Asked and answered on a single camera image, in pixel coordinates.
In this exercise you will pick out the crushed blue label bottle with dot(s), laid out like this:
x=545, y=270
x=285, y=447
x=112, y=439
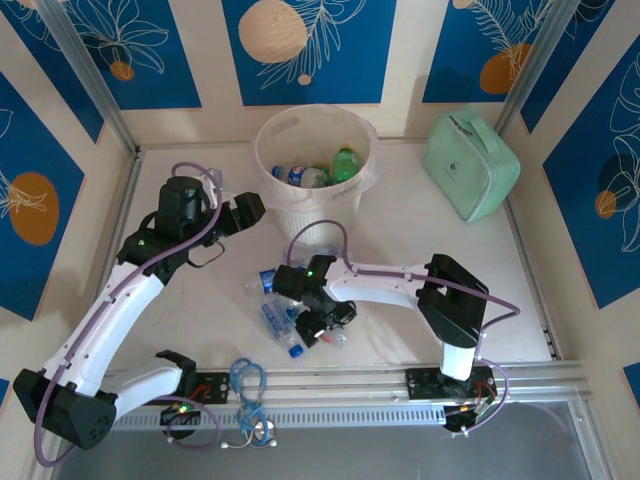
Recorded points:
x=274, y=317

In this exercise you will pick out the mint green zip pouch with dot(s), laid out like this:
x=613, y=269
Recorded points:
x=470, y=160

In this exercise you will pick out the clear bottle red blue label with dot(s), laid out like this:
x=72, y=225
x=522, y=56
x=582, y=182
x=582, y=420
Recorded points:
x=336, y=340

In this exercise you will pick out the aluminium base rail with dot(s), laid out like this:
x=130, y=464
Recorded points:
x=325, y=382

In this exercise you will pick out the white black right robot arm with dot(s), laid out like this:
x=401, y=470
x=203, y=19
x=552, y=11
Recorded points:
x=380, y=285

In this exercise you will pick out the blue label water bottle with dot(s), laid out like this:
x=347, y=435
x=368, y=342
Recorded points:
x=295, y=175
x=265, y=281

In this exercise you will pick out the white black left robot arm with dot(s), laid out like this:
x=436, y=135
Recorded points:
x=100, y=325

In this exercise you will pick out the blue stethoscope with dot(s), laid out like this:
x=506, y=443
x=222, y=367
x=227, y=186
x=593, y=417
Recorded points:
x=264, y=426

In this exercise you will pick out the black base connector block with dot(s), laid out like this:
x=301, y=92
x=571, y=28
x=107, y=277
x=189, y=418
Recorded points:
x=465, y=417
x=180, y=422

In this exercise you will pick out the beige plastic bin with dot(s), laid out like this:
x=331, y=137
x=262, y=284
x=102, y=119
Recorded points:
x=310, y=225

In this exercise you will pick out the aluminium frame post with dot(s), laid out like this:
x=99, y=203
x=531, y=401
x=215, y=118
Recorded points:
x=537, y=75
x=90, y=75

